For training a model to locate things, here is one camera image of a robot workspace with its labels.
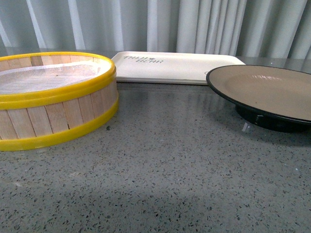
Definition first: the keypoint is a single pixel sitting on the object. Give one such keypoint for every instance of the white mesh steamer liner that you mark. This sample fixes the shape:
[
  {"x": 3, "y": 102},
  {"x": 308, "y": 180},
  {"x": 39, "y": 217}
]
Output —
[{"x": 33, "y": 79}]

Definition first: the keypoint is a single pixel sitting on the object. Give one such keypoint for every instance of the brown plate with black rim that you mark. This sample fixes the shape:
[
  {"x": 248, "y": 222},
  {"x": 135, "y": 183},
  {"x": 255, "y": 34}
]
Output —
[{"x": 274, "y": 98}]

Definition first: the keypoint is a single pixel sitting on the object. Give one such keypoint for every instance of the yellow rimmed bamboo steamer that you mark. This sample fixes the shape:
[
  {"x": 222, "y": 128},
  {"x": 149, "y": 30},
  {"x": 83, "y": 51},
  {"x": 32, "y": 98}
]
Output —
[{"x": 40, "y": 119}]

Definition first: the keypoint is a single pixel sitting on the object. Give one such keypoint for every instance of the grey pleated curtain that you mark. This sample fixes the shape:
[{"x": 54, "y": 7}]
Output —
[{"x": 253, "y": 28}]

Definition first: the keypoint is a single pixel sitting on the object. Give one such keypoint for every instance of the white rectangular tray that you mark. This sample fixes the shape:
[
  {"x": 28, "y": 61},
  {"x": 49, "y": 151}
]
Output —
[{"x": 165, "y": 67}]

